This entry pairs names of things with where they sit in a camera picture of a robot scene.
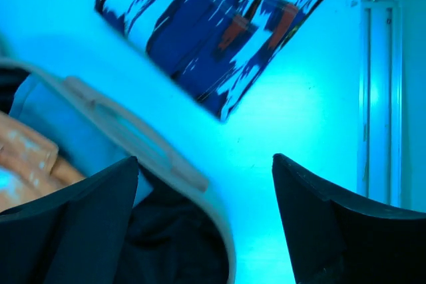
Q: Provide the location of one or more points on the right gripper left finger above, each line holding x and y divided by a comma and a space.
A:
74, 235

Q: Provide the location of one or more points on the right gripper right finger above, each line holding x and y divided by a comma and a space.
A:
338, 236

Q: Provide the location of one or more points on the orange white tie-dye garment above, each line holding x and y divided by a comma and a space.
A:
31, 166

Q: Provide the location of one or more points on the grey-blue cloth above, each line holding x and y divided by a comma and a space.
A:
81, 143

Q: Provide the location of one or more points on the pink hardshell suitcase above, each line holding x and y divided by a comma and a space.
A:
178, 231

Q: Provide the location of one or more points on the blue white patterned garment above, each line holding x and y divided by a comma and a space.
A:
214, 50

